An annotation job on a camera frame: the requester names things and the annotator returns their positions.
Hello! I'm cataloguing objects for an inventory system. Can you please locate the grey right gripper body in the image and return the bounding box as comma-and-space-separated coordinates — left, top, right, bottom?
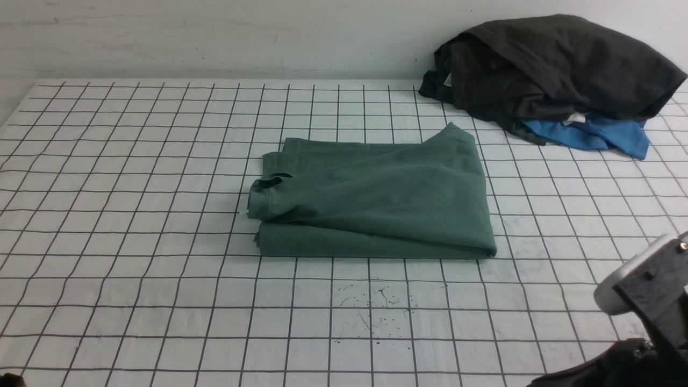
613, 235, 687, 371

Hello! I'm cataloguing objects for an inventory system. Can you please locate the green long-sleeve top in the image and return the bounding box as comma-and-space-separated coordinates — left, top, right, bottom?
247, 124, 497, 260

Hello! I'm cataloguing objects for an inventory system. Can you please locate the blue crumpled garment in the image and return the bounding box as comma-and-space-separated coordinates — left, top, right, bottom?
522, 113, 650, 161

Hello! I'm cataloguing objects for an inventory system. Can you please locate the dark grey crumpled garment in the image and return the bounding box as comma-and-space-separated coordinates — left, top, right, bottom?
419, 14, 686, 146

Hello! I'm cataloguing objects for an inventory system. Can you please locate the white grid-pattern table cloth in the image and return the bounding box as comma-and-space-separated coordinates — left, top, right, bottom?
1, 80, 686, 386

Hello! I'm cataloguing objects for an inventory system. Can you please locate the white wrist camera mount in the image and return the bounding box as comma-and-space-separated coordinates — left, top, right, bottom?
593, 233, 687, 318

